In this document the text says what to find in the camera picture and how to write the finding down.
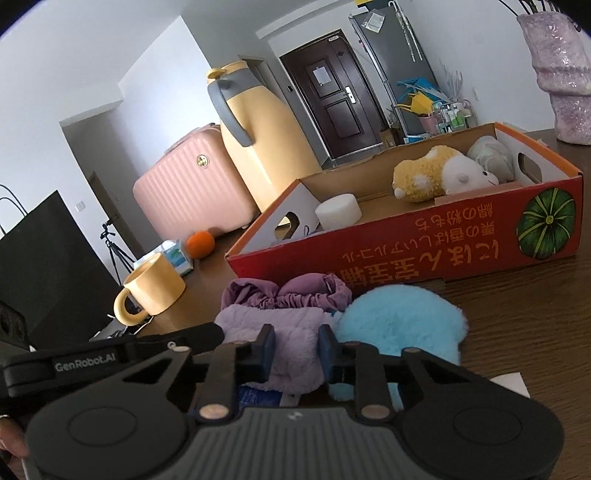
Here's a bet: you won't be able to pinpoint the yellow blue toy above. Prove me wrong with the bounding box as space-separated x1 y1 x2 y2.
394 78 446 116

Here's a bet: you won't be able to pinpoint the orange tangerine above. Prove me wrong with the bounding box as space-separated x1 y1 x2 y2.
186 231 216 258

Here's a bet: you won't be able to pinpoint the dark brown door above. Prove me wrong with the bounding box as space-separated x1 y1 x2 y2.
279 30 386 158

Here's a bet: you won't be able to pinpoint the pink suitcase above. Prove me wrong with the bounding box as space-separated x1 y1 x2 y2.
133 124 259 243

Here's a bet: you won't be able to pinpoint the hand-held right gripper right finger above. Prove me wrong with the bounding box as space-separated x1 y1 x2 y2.
318 324 467 424

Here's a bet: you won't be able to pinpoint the wire rack of bottles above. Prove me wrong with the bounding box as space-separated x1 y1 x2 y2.
431 98 476 134

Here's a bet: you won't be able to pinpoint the pale green bath loofah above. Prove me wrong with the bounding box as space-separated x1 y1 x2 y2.
466 136 515 183

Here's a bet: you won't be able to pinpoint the purple ceramic vase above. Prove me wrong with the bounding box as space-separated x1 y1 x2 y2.
516 11 591 146

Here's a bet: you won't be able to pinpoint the red cardboard box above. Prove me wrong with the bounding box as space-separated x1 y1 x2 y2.
225 121 585 287

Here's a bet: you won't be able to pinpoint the black paper bag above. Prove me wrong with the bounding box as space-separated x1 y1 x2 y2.
0 185 123 344

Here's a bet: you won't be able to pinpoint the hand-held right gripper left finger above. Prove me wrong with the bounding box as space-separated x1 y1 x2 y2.
111 323 278 423

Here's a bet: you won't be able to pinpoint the lavender fluffy towel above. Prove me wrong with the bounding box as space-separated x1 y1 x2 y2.
215 305 331 395

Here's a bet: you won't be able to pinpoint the person's left hand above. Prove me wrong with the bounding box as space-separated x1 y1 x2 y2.
0 412 29 462

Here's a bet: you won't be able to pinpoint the yellow mug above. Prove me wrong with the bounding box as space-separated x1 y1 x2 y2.
113 253 186 326

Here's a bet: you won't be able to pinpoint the dried pink roses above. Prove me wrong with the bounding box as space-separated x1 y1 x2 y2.
499 0 583 33

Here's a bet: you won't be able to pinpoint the white round sponge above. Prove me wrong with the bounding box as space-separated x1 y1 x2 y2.
315 194 362 230

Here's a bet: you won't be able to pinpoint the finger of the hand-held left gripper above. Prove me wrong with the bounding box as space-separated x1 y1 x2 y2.
134 322 225 354

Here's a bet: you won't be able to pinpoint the black camera tripod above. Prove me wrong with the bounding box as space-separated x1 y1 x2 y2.
100 220 134 280

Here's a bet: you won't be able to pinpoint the yellow white plush toy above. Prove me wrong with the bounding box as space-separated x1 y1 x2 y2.
392 145 499 203

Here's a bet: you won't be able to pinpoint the light blue fluffy pad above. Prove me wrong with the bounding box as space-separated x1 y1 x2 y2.
330 285 469 411

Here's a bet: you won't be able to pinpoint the purple satin bonnet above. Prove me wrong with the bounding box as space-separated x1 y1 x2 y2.
221 273 352 317

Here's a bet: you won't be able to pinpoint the white paper sheet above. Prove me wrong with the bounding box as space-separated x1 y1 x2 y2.
489 371 532 398

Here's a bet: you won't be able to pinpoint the yellow thermos jug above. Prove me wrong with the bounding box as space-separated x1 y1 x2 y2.
206 60 321 213

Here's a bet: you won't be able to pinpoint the blue tissue pack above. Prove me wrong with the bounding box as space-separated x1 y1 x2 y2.
238 385 283 408

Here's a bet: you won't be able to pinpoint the grey refrigerator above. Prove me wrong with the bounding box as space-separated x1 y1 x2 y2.
348 2 444 134

